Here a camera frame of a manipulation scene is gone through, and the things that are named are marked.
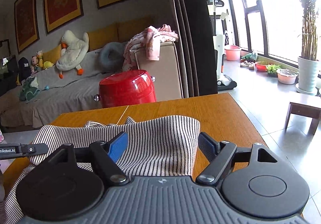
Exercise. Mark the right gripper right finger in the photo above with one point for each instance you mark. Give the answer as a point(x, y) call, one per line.
point(219, 155)

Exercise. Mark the white vacuum cleaner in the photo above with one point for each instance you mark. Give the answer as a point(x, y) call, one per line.
point(224, 82)

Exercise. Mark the grey neck pillow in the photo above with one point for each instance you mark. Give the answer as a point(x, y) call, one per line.
point(111, 57)

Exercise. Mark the red round stool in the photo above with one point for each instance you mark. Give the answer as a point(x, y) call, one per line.
point(126, 88)

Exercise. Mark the pink plastic bucket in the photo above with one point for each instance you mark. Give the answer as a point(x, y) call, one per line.
point(233, 53)

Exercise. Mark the pink clothes pile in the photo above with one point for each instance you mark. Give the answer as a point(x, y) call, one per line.
point(150, 42)

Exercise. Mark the white potted plant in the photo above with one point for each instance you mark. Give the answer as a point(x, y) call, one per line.
point(307, 62)

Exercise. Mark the small wooden stool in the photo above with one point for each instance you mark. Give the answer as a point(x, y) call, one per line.
point(306, 106)

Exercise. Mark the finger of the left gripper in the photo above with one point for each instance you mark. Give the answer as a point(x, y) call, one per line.
point(34, 149)

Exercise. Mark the grey covered sofa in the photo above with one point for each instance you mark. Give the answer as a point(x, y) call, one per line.
point(75, 93)

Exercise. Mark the pink basin with plants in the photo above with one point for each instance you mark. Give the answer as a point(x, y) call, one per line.
point(286, 76)

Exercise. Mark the grey striped knit garment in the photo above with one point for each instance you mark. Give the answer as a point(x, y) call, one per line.
point(164, 146)

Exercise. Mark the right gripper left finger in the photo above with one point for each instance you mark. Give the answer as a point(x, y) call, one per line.
point(105, 156)

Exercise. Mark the red plastic basin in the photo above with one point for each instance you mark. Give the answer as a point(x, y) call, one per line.
point(261, 66)

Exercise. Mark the green dinosaur plush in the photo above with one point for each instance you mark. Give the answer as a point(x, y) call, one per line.
point(30, 89)

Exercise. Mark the white goose plush toy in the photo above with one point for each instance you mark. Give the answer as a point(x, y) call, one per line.
point(72, 56)

